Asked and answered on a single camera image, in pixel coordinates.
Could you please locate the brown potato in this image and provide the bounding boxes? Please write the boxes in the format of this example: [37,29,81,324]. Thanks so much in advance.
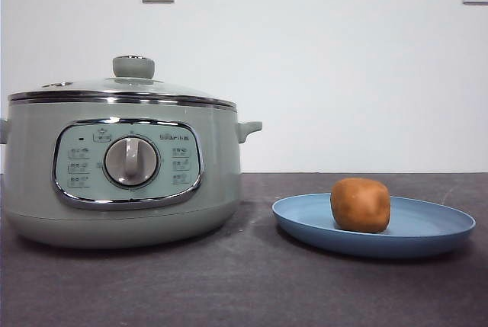
[329,177,391,234]

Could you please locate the glass lid with green knob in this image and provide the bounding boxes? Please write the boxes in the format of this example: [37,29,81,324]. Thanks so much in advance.
[8,55,238,109]

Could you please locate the pale green electric steamer pot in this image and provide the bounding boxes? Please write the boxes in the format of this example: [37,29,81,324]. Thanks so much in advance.
[0,92,264,248]

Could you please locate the blue round plate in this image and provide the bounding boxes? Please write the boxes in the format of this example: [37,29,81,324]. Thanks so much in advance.
[271,192,477,259]

